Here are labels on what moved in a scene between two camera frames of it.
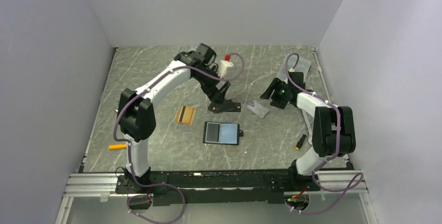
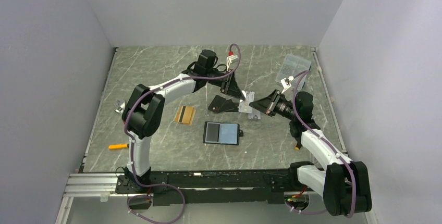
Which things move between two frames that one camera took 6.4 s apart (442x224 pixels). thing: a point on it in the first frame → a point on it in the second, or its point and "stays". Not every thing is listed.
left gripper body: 209,85 → 224,85
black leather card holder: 221,133 stays
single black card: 212,132 stays
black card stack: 228,106 stays
